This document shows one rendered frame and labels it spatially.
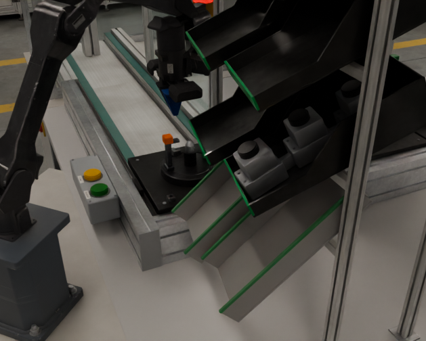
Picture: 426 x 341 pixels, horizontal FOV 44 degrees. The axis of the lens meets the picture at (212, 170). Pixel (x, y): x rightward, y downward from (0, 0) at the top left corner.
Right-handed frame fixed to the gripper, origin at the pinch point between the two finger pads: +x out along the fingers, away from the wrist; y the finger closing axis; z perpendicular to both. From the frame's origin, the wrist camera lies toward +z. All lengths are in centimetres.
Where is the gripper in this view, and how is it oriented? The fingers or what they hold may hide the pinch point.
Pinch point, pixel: (174, 100)
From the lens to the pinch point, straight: 115.6
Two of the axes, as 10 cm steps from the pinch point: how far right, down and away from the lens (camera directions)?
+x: 0.1, 8.4, 5.5
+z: 9.2, -2.3, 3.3
